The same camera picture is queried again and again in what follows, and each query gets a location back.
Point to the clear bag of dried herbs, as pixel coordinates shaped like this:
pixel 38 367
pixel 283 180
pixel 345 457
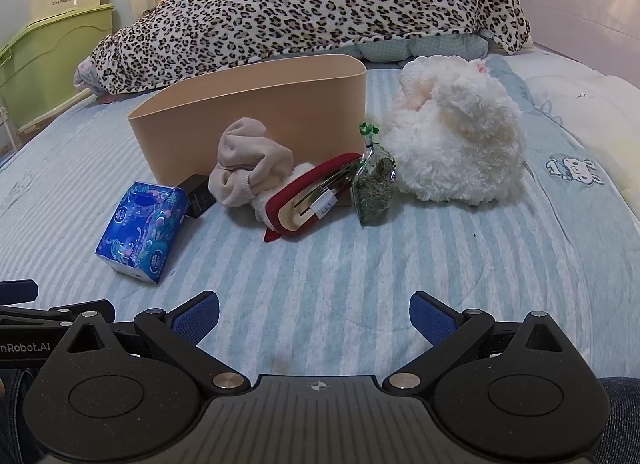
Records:
pixel 374 183

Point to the leopard print blanket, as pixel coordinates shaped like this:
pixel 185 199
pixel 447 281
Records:
pixel 179 39

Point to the teal quilted pillow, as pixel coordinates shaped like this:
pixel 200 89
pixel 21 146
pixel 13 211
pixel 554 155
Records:
pixel 467 46

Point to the white fluffy plush toy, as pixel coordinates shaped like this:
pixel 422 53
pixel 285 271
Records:
pixel 455 132

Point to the small black box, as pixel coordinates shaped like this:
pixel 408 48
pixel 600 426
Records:
pixel 196 190

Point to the blue tissue pack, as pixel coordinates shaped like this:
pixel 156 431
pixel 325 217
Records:
pixel 139 236

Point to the beige oval storage bin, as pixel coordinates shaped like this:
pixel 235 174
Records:
pixel 312 105

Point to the white pillow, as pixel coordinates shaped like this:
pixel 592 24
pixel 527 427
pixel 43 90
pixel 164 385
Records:
pixel 601 112

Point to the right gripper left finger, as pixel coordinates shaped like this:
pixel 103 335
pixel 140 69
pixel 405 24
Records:
pixel 175 334

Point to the pink headboard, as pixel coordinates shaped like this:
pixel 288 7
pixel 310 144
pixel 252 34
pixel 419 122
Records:
pixel 602 34

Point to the striped blue bed sheet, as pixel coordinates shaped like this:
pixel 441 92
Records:
pixel 335 301

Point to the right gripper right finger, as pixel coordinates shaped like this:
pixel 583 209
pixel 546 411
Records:
pixel 452 335

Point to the green plastic storage box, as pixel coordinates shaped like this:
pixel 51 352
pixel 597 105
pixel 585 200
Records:
pixel 38 64

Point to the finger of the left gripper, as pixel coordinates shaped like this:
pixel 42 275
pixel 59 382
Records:
pixel 12 316
pixel 18 291

